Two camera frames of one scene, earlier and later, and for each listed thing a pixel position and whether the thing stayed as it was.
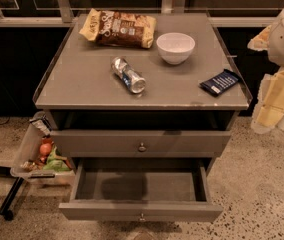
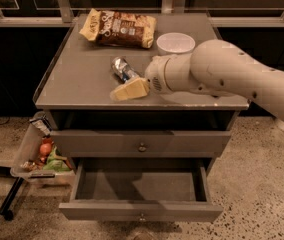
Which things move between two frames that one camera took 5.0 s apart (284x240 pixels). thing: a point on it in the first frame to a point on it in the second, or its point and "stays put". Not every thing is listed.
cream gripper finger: [281, 89] to [135, 89]
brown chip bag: [113, 28] stays put
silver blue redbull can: [122, 70] stays put
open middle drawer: [140, 190] stays put
